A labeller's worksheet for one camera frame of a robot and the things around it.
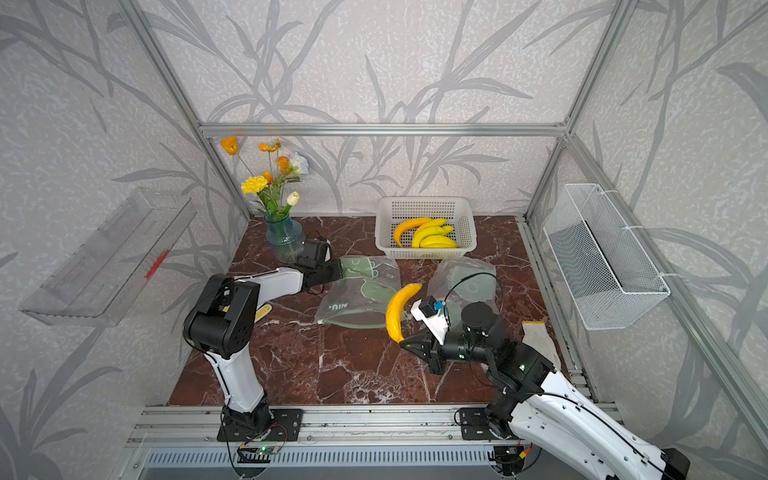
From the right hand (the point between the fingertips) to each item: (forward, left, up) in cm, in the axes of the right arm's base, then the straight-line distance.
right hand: (401, 341), depth 64 cm
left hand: (+33, +21, -20) cm, 44 cm away
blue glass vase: (+40, +39, -12) cm, 57 cm away
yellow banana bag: (+6, +1, +3) cm, 7 cm away
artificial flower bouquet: (+46, +40, +6) cm, 61 cm away
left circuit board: (-17, +33, -23) cm, 44 cm away
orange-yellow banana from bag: (+55, -4, -21) cm, 59 cm away
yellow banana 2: (+43, -13, -19) cm, 49 cm away
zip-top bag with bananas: (+19, +12, -14) cm, 26 cm away
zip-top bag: (+28, -18, -22) cm, 40 cm away
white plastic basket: (+59, -21, -18) cm, 65 cm away
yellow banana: (+49, -13, -20) cm, 54 cm away
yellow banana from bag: (+44, -5, -18) cm, 48 cm away
